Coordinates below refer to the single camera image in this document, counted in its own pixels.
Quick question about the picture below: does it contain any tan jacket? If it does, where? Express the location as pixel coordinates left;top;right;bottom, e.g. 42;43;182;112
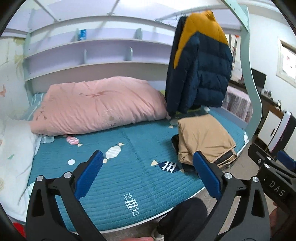
178;114;237;169

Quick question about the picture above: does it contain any right hand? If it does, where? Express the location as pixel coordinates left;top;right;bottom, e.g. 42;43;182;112
269;202;295;241

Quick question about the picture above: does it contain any white cabinet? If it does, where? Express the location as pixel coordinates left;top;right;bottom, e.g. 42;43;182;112
257;111;281;145

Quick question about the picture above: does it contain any teal quilted bed mat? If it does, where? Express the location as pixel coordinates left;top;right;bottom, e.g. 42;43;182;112
26;92;249;232

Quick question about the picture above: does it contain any black trouser leg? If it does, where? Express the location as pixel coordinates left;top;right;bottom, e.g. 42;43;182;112
156;198;208;240

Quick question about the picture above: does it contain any white floral blanket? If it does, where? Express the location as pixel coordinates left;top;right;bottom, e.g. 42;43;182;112
1;118;54;222

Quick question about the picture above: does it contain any pink pillow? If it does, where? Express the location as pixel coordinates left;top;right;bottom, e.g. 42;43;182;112
30;76;168;136

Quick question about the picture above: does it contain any pink lace bed cover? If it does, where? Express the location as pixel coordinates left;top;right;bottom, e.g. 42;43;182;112
222;86;253;123

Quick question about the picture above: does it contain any white shoe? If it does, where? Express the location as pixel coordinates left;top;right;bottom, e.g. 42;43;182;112
151;228;164;241

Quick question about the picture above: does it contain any black monitor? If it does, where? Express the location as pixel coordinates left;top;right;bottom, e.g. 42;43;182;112
251;68;266;91

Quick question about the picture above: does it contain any navy puffer jacket hanging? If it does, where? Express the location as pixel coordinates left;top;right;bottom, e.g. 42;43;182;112
165;10;233;116

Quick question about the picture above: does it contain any lavender headboard shelf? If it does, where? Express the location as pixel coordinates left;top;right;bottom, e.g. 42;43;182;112
23;16;175;93

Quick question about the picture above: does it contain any blue box on shelf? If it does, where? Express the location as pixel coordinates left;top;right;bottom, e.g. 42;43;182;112
79;29;87;41

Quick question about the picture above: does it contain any wall picture frame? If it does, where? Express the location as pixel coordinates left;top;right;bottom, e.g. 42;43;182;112
276;40;295;88

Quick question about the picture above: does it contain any green bed frame post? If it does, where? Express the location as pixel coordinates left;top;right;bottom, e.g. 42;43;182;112
223;1;262;140

